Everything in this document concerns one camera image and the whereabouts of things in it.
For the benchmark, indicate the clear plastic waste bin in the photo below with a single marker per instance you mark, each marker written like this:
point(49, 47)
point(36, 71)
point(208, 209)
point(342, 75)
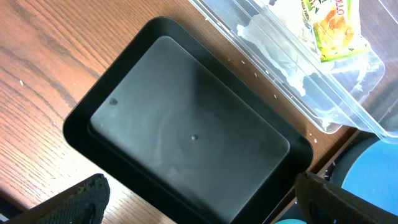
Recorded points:
point(328, 103)

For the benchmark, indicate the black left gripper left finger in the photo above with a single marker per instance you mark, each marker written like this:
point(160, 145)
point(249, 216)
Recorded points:
point(83, 203)

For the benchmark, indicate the blue plate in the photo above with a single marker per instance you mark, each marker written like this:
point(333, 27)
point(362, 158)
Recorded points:
point(369, 171)

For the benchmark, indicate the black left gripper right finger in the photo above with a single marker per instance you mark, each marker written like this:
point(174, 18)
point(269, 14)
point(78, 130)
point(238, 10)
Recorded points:
point(322, 202)

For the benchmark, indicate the light blue rice bowl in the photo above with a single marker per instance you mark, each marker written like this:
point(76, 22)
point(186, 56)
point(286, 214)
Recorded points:
point(291, 221)

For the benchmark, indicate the white paper napkin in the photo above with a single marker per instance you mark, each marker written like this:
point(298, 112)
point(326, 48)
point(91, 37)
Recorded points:
point(279, 32)

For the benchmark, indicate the yellow green snack wrapper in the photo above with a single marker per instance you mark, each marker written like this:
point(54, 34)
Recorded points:
point(335, 25)

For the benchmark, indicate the black rectangular bin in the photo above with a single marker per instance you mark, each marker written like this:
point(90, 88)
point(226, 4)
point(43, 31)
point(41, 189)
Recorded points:
point(177, 127)

